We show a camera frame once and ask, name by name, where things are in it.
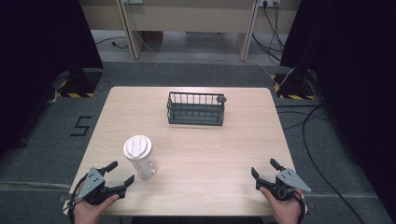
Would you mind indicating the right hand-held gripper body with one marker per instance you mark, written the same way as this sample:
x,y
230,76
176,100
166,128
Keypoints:
x,y
285,186

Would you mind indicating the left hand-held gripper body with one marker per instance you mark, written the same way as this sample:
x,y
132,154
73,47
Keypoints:
x,y
93,183

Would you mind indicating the clear bottle with white lid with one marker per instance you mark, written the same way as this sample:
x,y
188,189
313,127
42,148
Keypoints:
x,y
140,155

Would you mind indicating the person's right hand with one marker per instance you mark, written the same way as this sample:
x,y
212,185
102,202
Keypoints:
x,y
285,211

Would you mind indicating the person's left hand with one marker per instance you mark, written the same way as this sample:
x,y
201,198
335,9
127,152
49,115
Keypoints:
x,y
88,213

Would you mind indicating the stand base with hazard tape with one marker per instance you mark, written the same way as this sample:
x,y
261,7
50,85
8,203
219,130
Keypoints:
x,y
79,84
294,87

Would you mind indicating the dark curtain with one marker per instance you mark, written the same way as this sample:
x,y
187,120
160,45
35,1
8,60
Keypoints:
x,y
37,56
351,77

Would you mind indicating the white power strip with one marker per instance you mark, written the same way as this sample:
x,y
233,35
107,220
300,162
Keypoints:
x,y
133,1

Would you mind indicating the beige desk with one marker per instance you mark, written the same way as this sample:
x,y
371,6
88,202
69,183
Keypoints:
x,y
190,15

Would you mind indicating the white wall socket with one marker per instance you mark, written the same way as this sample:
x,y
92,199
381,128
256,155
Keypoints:
x,y
269,2

